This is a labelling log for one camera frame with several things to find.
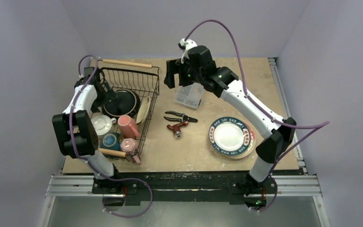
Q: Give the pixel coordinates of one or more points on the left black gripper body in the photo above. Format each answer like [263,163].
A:
[106,95]

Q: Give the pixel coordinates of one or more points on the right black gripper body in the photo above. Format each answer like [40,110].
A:
[171,73]

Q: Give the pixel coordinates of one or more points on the pink ceramic mug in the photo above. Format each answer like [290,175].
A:
[128,127]

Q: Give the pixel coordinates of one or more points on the small cream saucer plate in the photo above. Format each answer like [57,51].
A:
[143,110]

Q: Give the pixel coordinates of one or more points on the pink faceted ceramic cup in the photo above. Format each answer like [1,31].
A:
[129,145]

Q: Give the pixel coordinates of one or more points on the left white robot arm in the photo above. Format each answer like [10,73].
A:
[74,129]

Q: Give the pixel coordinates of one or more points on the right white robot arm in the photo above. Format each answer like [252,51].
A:
[198,66]

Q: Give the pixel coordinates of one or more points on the clear plastic screw box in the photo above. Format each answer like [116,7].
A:
[189,96]

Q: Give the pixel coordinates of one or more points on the blue ceramic cup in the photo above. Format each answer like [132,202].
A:
[111,141]

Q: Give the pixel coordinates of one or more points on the red brown faucet tap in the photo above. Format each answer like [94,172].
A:
[176,129]

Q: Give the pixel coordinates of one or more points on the green rimmed plate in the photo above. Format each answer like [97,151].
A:
[229,136]

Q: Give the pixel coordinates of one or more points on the black wire dish rack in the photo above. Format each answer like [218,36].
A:
[144,84]

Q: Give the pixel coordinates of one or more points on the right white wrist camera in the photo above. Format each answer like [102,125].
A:
[185,45]

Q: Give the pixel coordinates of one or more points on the black handled pliers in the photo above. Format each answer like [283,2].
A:
[179,117]

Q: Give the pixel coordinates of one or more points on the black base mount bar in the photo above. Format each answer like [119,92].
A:
[232,187]

